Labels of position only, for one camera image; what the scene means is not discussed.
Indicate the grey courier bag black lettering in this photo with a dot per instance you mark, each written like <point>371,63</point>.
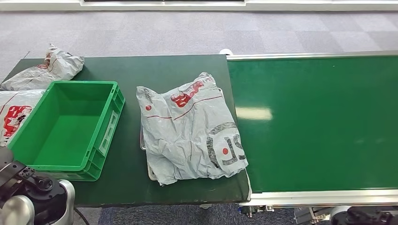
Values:
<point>186,130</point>

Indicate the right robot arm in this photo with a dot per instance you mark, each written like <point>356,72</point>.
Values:
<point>363,217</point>

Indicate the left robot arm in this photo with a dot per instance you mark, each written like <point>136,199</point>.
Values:
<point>46,192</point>

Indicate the white electronic scale steel tray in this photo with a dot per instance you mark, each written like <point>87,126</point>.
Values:
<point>151,174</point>

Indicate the dark green table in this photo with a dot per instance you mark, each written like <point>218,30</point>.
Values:
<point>124,68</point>

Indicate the green conveyor belt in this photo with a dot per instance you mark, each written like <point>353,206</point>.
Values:
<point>311,93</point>

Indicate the green plastic crate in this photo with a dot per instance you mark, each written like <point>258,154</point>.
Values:
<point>65,133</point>

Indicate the crumpled grey courier bag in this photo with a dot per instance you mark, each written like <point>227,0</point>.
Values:
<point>59,66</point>

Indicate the grey courier bag red print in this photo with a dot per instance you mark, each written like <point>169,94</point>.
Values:
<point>15,102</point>

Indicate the aluminium conveyor rail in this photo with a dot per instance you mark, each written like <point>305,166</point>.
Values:
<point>311,198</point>
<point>311,55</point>

